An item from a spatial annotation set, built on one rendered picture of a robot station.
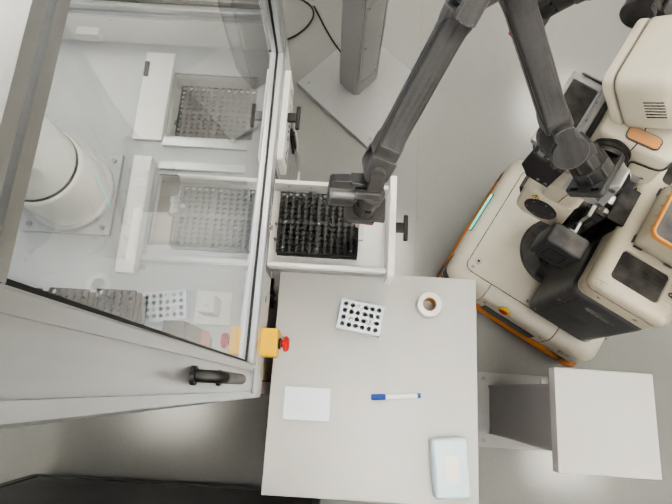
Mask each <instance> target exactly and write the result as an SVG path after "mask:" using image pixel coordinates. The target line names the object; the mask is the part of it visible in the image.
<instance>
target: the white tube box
mask: <svg viewBox="0 0 672 504"><path fill-rule="evenodd" d="M358 304H361V306H362V307H361V308H360V309H358V308H357V305H358ZM384 309H385V307H382V306H377V305H373V304H368V303H363V302H358V301H354V300H349V299H344V298H342V301H341V306H340V311H339V316H338V320H337V325H336V329H341V330H345V331H350V332H355V333H360V334H364V335H369V336H374V337H379V336H380V331H381V325H382V320H383V315H384ZM349 316H352V320H351V321H350V320H348V317H349ZM369 320H372V324H371V325H369V324H368V321H369Z"/></svg>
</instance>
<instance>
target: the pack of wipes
mask: <svg viewBox="0 0 672 504"><path fill-rule="evenodd" d="M429 444H430V460H431V474H432V485H433V495H434V497H435V498H436V499H438V500H447V499H469V498H471V486H470V475H469V463H468V452H467V442H466V439H465V438H463V437H440V438H431V439H430V440H429Z"/></svg>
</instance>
